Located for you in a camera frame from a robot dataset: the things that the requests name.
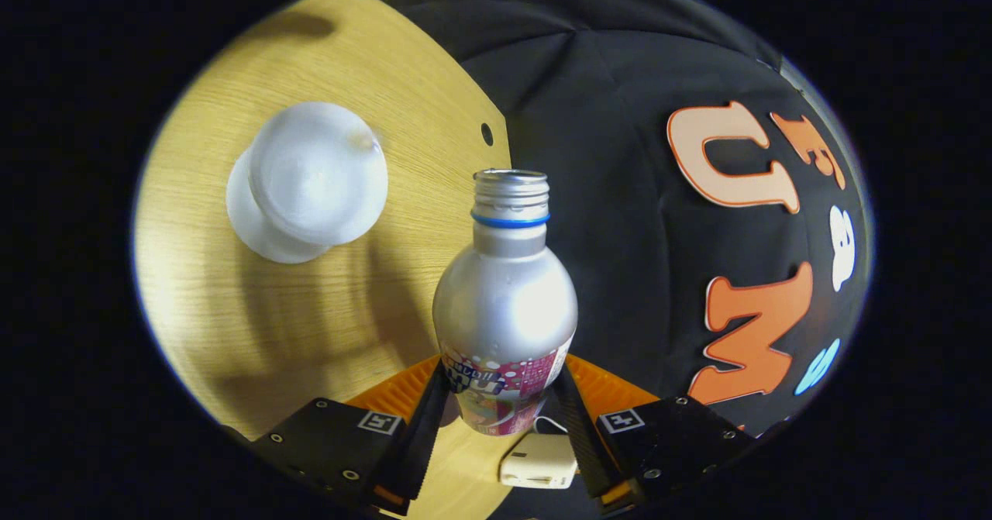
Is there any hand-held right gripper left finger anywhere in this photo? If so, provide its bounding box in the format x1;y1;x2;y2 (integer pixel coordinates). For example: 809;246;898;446
250;353;452;517

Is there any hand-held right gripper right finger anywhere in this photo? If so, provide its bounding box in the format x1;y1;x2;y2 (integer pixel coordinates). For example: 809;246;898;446
552;353;756;515

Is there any silver water bottle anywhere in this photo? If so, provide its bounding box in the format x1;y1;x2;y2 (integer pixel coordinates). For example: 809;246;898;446
432;168;579;436

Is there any white teacup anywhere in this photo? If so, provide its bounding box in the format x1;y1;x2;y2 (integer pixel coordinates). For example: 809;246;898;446
226;102;389;264

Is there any white toaster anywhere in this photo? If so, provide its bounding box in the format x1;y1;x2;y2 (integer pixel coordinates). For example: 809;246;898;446
499;433;579;491

